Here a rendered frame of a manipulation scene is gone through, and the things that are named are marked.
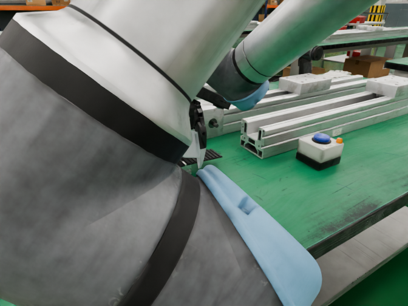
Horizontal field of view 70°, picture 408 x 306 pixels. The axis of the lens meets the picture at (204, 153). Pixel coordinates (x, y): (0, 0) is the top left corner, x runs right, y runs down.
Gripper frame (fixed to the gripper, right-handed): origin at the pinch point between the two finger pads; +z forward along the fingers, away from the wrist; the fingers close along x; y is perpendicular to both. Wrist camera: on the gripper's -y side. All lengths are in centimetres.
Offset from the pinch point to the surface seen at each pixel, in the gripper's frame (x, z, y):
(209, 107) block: -15.0, -6.0, -13.9
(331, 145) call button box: 16.5, -2.5, -30.0
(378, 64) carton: -176, 39, -384
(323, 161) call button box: 17.1, 0.9, -27.3
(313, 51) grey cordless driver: -28, -16, -72
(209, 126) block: -14.1, -0.4, -13.2
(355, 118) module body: 5, -1, -56
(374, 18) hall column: -573, 7, -1000
